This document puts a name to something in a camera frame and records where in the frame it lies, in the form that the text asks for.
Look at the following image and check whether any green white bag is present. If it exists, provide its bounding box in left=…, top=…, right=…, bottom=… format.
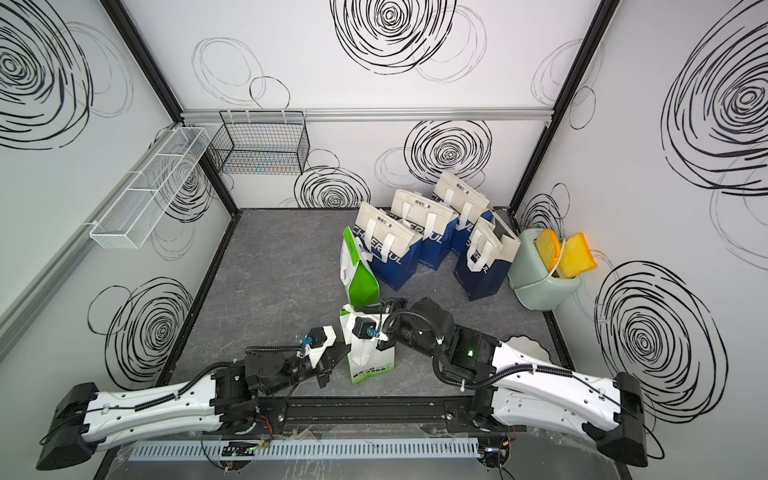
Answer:
left=340, top=227, right=380, bottom=307
left=339, top=304, right=395, bottom=385

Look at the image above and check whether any blue beige bag first row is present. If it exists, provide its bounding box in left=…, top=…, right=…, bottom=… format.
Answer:
left=352, top=202, right=422, bottom=291

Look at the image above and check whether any blue beige takeout bag front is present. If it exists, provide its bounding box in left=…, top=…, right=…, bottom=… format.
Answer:
left=453, top=211, right=521, bottom=301

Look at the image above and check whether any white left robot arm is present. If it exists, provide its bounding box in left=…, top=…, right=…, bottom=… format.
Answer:
left=36, top=341, right=350, bottom=471

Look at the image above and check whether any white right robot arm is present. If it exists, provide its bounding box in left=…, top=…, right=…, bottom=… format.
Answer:
left=373, top=297, right=649, bottom=467

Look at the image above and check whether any blue beige bag middle row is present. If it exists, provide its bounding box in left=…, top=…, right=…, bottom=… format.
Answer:
left=390, top=189, right=459, bottom=270

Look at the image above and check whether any blue beige bag back row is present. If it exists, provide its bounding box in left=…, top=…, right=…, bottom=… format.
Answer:
left=432, top=172, right=492, bottom=256

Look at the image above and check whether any white scalloped plate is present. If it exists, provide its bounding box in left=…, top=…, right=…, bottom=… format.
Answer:
left=505, top=335, right=552, bottom=363

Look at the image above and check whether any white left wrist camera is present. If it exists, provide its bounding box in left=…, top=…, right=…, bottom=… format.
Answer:
left=302, top=325, right=336, bottom=368

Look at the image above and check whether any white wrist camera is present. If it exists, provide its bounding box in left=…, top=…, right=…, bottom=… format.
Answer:
left=349, top=315, right=385, bottom=340
left=302, top=325, right=336, bottom=368

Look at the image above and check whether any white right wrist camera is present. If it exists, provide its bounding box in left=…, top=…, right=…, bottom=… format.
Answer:
left=349, top=315, right=385, bottom=340

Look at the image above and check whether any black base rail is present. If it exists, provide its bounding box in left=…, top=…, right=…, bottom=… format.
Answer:
left=258, top=396, right=526, bottom=435

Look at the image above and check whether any grey slotted cable duct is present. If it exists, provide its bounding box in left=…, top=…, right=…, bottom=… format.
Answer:
left=129, top=438, right=481, bottom=463

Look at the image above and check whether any black wire basket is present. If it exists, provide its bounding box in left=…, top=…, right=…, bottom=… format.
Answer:
left=208, top=110, right=310, bottom=176

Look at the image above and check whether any white wire shelf basket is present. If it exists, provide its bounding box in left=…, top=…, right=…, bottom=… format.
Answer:
left=89, top=127, right=210, bottom=249

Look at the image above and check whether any aluminium wall rail back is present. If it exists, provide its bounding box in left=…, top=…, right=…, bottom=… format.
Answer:
left=181, top=107, right=554, bottom=124

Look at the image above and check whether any aluminium wall rail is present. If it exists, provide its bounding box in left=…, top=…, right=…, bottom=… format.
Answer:
left=181, top=107, right=554, bottom=124
left=1, top=122, right=182, bottom=361

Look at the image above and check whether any aluminium wall rail left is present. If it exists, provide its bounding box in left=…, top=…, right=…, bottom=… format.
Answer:
left=1, top=122, right=182, bottom=361

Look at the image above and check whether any black corner frame post right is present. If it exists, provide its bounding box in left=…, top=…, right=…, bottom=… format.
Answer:
left=509, top=0, right=620, bottom=216

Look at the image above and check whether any black corner frame post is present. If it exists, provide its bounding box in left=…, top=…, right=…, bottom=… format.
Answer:
left=99, top=0, right=239, bottom=220
left=509, top=0, right=620, bottom=216

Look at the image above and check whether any black corner frame post left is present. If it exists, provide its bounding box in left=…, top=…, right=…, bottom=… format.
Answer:
left=99, top=0, right=239, bottom=220

